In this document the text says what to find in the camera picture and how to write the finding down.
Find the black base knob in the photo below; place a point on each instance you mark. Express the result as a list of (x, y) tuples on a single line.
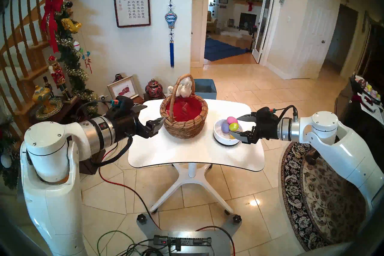
[(237, 219), (142, 218)]

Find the red shredded basket filling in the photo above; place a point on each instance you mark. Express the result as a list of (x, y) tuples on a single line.
[(186, 108)]

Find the ornate decorative plate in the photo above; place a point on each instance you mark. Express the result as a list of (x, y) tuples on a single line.
[(54, 107)]

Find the yellow cloisonne urn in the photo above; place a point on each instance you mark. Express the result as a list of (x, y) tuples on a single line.
[(41, 95)]

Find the black fireplace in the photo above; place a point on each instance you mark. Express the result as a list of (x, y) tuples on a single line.
[(247, 21)]

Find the large oriental floral rug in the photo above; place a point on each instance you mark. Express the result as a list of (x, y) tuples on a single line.
[(318, 213)]

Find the dark wood side table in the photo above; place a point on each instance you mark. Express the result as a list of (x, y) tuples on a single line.
[(90, 168)]

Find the green glitter easter egg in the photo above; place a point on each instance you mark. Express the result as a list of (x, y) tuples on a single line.
[(234, 126)]

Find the gold foil ornament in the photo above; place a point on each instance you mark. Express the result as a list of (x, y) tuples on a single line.
[(70, 25)]

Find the blue open box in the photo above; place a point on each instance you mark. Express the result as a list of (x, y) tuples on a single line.
[(205, 93)]

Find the white egg tree ornament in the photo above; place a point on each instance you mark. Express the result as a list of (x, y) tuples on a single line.
[(76, 46)]

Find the white paper sheet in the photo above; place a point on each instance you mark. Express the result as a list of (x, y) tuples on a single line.
[(375, 113)]

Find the red cloisonne lidded jar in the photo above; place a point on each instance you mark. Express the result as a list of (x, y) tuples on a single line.
[(154, 89)]

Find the red christmas stocking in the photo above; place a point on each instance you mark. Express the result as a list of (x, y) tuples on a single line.
[(250, 6)]

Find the small black nutcracker figure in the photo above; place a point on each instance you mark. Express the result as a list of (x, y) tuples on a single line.
[(48, 86)]

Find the tan armchair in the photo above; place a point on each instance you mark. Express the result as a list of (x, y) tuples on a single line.
[(211, 23)]

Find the blue vase tassel hanging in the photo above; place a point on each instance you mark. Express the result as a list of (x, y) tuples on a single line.
[(170, 20)]

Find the framed red shoe picture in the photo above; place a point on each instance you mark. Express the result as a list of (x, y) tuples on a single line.
[(123, 89)]

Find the black power strip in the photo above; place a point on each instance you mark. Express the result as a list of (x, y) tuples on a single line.
[(189, 241)]

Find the white glass french door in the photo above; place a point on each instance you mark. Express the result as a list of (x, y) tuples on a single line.
[(264, 18)]

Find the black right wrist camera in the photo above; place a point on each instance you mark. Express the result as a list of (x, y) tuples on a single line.
[(265, 112)]

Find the decorated christmas tree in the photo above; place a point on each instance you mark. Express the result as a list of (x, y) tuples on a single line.
[(10, 174)]

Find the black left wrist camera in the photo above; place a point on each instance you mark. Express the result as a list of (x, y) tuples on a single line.
[(121, 104)]

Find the black tray of eggs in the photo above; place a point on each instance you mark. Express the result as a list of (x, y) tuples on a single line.
[(367, 90)]

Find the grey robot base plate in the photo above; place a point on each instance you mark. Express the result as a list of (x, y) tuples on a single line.
[(219, 243)]

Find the red nutcracker figure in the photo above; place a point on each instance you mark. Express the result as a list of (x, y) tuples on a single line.
[(57, 74)]

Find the purple easter egg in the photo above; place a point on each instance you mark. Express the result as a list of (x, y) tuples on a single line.
[(225, 128)]

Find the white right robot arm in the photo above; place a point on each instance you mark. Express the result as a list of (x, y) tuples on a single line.
[(345, 153)]

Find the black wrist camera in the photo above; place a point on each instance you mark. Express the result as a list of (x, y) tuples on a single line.
[(265, 112), (121, 104)]

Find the red ribbon bow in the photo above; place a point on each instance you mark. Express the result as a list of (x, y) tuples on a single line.
[(52, 8)]

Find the white plush bunny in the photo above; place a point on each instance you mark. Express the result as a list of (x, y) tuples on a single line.
[(184, 90)]

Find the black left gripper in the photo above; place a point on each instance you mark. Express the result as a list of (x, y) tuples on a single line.
[(126, 126)]

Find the white round bowl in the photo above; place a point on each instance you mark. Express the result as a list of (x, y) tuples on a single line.
[(223, 140)]

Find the pink easter egg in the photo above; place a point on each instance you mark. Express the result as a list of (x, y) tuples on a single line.
[(232, 120)]

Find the small dark vase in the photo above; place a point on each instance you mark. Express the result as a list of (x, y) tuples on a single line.
[(118, 77)]

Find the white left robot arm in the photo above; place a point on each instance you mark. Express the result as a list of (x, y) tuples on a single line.
[(48, 144)]

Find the green tinsel stair garland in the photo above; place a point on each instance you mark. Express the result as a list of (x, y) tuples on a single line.
[(72, 59)]

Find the blue area rug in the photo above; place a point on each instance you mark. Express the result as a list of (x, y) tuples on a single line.
[(220, 50)]

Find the colourful hanging bird ornaments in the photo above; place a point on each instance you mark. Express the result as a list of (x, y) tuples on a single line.
[(87, 59)]

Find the wooden staircase railing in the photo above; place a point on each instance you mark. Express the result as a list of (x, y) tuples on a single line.
[(34, 74)]

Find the white table pedestal base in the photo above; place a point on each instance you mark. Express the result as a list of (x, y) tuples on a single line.
[(192, 177)]

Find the white panel door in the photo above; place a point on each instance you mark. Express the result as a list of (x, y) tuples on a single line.
[(316, 33)]

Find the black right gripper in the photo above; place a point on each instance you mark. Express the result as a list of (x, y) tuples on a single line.
[(267, 129)]

